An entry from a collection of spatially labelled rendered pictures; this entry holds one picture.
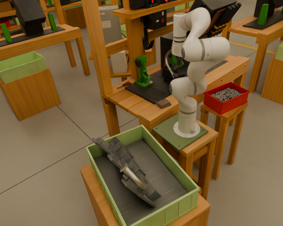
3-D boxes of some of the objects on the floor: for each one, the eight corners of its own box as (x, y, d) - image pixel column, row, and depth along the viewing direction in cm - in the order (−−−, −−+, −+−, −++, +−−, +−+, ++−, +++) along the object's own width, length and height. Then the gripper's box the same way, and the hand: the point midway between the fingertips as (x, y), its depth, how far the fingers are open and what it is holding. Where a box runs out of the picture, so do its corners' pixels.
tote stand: (200, 265, 172) (210, 205, 126) (141, 314, 152) (128, 263, 106) (150, 198, 220) (144, 138, 174) (100, 229, 200) (79, 169, 154)
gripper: (192, 39, 146) (191, 65, 157) (174, 34, 156) (174, 60, 167) (184, 42, 143) (183, 69, 153) (167, 37, 152) (167, 63, 163)
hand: (179, 62), depth 159 cm, fingers closed
